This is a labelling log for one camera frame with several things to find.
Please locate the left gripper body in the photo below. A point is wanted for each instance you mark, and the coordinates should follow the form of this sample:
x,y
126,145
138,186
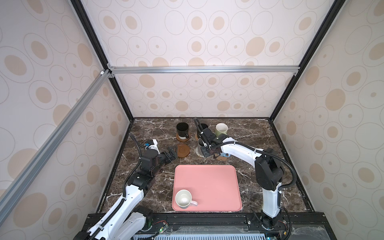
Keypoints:
x,y
160,162

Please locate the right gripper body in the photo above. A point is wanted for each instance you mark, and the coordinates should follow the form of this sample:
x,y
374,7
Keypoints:
x,y
206,150

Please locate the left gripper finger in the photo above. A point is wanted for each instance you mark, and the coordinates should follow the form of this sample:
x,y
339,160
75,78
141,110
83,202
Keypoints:
x,y
172,152
170,158

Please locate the brown wooden coaster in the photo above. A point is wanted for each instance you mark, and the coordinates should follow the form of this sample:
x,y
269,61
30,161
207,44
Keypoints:
x,y
183,150
182,139

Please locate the grey mug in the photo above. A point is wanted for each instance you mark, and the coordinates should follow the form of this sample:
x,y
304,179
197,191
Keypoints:
x,y
200,144

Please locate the black mug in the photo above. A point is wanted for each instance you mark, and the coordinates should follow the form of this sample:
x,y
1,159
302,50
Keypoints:
x,y
182,129
204,126

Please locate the green mug white inside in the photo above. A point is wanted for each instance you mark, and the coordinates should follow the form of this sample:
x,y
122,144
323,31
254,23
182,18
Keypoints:
x,y
221,128

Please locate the cork paw coaster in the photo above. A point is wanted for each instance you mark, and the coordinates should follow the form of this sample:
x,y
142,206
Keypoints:
x,y
221,158

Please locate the white mug pink handle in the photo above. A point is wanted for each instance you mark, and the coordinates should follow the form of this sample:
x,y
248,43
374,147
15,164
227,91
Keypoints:
x,y
184,199

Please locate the multicolour woven coaster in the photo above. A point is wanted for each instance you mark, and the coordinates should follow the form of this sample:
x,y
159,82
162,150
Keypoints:
x,y
199,152

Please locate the white mug blue handle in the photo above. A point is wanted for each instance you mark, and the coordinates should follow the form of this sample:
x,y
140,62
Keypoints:
x,y
225,155

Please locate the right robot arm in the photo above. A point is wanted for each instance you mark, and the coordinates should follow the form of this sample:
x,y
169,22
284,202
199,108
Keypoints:
x,y
273,174

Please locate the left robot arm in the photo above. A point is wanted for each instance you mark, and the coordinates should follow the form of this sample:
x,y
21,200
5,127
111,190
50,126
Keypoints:
x,y
125,218

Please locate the pink plastic tray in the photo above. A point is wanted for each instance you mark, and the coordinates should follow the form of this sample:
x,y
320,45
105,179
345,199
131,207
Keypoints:
x,y
214,187

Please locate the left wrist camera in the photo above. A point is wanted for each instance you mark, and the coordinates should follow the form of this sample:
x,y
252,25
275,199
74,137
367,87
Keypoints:
x,y
152,144

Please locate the horizontal aluminium frame bar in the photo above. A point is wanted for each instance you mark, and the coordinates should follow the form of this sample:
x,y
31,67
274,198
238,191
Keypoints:
x,y
205,69

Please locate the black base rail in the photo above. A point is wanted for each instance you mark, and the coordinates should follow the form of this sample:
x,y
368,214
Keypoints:
x,y
226,226

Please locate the left aluminium frame bar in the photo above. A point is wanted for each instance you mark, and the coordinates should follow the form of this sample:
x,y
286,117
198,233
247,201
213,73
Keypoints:
x,y
20,185

